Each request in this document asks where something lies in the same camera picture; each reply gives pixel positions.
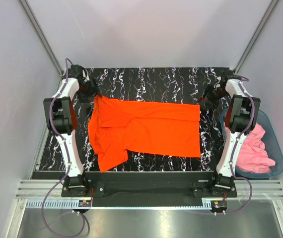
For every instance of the blue plastic basket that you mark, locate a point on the blue plastic basket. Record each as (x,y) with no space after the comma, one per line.
(271,146)

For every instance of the white slotted cable duct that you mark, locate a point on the white slotted cable duct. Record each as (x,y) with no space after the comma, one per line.
(77,204)

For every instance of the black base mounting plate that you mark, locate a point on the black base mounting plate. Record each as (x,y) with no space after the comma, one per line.
(156,187)

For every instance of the pink t shirt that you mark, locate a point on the pink t shirt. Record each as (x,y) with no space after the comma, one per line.
(253,156)

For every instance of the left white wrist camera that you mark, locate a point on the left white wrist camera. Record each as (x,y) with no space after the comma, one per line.
(86,78)

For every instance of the orange t shirt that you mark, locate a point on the orange t shirt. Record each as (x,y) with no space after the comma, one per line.
(117,127)

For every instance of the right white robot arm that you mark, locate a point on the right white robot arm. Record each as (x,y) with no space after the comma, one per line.
(240,119)

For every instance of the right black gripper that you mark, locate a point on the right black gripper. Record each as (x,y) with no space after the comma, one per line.
(208,94)

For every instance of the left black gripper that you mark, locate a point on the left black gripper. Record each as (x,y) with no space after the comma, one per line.
(93,91)

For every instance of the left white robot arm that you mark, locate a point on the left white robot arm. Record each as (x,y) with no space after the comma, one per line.
(61,120)

